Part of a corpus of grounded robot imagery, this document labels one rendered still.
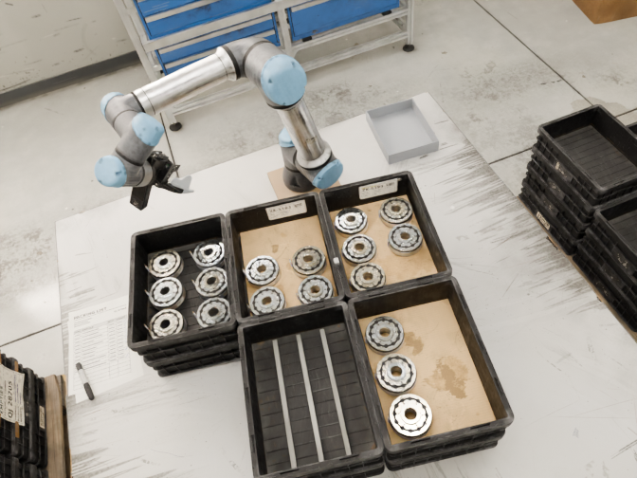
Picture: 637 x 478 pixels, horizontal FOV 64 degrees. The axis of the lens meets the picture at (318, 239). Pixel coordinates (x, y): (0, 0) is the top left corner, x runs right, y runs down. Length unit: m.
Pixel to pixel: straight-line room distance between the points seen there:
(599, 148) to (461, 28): 1.79
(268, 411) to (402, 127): 1.24
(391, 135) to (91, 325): 1.30
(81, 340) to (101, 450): 0.38
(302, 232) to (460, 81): 2.10
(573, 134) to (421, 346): 1.39
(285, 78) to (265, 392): 0.82
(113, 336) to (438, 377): 1.03
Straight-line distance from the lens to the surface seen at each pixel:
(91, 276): 1.97
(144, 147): 1.30
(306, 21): 3.34
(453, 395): 1.38
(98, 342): 1.82
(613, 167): 2.41
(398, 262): 1.55
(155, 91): 1.42
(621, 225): 2.36
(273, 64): 1.37
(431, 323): 1.45
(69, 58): 4.19
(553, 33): 3.98
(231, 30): 3.21
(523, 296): 1.69
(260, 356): 1.45
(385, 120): 2.15
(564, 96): 3.48
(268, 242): 1.64
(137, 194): 1.51
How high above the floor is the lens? 2.13
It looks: 54 degrees down
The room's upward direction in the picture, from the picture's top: 12 degrees counter-clockwise
